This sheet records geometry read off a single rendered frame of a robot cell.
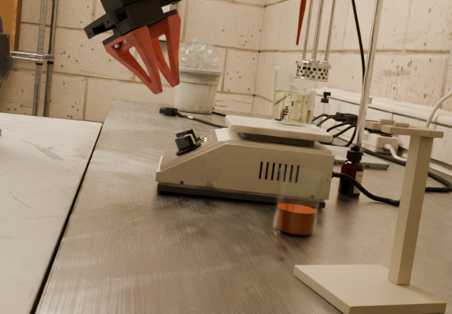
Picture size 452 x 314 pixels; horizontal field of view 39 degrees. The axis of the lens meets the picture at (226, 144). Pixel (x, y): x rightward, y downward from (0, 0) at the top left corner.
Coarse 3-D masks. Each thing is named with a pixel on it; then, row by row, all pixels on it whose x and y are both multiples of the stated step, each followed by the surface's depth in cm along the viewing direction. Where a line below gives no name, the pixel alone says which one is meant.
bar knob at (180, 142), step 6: (180, 138) 74; (186, 138) 73; (192, 138) 73; (180, 144) 74; (186, 144) 74; (192, 144) 73; (198, 144) 74; (180, 150) 75; (186, 150) 73; (192, 150) 73
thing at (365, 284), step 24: (384, 120) 46; (408, 168) 46; (408, 192) 46; (408, 216) 46; (408, 240) 47; (408, 264) 47; (312, 288) 46; (336, 288) 44; (360, 288) 45; (384, 288) 46; (408, 288) 46; (360, 312) 42; (384, 312) 42; (408, 312) 43; (432, 312) 44
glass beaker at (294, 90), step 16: (288, 64) 74; (304, 64) 73; (288, 80) 74; (304, 80) 74; (288, 96) 74; (304, 96) 74; (272, 112) 76; (288, 112) 74; (304, 112) 74; (304, 128) 75
